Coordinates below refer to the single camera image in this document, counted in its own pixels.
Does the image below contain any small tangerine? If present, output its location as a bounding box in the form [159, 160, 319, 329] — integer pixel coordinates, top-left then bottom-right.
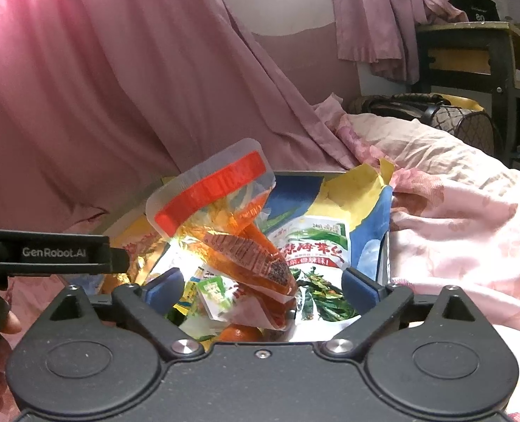
[218, 323, 265, 343]

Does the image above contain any black box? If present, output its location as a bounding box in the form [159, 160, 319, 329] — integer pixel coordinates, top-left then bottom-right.
[445, 0, 500, 23]

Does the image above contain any large pink curtain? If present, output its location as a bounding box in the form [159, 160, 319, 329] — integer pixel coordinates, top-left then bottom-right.
[0, 0, 353, 229]

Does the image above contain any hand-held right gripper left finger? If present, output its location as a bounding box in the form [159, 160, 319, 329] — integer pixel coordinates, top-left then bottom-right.
[46, 268, 204, 355]

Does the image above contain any gold foil snack packet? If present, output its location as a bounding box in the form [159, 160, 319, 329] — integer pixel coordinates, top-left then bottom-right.
[110, 229, 177, 293]

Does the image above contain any pink floral bedsheet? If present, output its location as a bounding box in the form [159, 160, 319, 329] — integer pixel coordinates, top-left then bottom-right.
[0, 112, 520, 422]

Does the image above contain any small tied pink curtain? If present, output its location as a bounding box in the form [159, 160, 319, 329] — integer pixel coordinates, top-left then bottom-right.
[328, 0, 469, 84]

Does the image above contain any white green snack packet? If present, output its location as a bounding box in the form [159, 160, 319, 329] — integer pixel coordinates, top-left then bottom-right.
[260, 215, 390, 344]

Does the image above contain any person's left hand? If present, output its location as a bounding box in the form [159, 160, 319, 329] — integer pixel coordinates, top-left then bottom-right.
[0, 309, 23, 420]

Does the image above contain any small green label packet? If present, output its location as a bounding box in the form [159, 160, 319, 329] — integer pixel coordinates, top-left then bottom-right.
[185, 268, 243, 321]

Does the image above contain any wooden desk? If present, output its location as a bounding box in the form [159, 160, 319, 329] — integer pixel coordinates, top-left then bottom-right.
[416, 22, 520, 159]

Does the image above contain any orange sausage packet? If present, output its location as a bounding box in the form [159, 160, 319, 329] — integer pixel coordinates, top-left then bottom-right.
[146, 138, 298, 330]

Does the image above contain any printed cardboard box tray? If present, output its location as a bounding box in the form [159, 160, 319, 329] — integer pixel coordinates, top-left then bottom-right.
[99, 160, 397, 344]

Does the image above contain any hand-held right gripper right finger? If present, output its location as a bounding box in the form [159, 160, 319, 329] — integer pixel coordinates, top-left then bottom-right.
[323, 269, 481, 355]

